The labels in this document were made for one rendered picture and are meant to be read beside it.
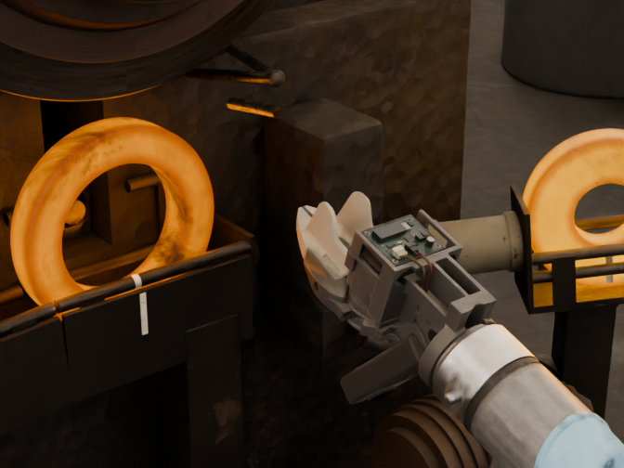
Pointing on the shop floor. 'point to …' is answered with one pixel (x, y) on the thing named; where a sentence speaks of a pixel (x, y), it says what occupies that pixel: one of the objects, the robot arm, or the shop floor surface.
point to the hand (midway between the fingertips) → (308, 224)
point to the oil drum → (566, 45)
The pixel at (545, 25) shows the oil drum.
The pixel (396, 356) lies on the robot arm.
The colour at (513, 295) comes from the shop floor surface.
